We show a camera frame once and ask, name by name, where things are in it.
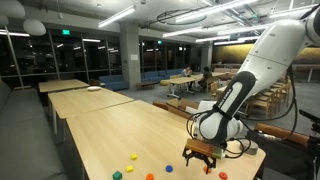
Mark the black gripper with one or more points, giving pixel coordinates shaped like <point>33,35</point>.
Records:
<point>188,154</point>

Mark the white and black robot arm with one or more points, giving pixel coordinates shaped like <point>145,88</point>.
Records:
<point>267,60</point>

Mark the grey cylinder container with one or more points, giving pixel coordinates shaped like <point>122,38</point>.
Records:
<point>249,146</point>

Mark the yellow cube far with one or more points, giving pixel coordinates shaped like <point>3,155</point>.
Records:
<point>133,156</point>

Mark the yellow cube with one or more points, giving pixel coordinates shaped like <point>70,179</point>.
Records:
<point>129,168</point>
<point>133,156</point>

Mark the yellow cube near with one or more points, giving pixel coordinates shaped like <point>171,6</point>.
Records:
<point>129,168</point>

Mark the green cube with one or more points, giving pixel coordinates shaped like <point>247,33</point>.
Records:
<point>117,175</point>

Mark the seated person in dark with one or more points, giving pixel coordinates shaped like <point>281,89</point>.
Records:
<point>206,75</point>

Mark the seated person in white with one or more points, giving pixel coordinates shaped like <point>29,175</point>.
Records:
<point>186,72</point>

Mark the brown leather chair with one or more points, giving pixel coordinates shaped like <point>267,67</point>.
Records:
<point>283,133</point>

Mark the white plate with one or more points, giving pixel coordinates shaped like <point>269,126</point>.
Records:
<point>94,88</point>

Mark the middle wooden table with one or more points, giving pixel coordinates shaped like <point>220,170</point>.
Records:
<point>75,102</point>

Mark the wooden table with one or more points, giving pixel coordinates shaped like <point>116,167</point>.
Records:
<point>60,85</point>
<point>75,102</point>

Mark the far wooden table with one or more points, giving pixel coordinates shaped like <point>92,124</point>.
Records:
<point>60,85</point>

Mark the grey sofa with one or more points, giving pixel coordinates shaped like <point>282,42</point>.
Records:
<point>27,149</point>

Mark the orange ring table corner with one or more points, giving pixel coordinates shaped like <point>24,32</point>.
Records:
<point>223,175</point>

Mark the black camera tripod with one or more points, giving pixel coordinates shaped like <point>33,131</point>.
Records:
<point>313,142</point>

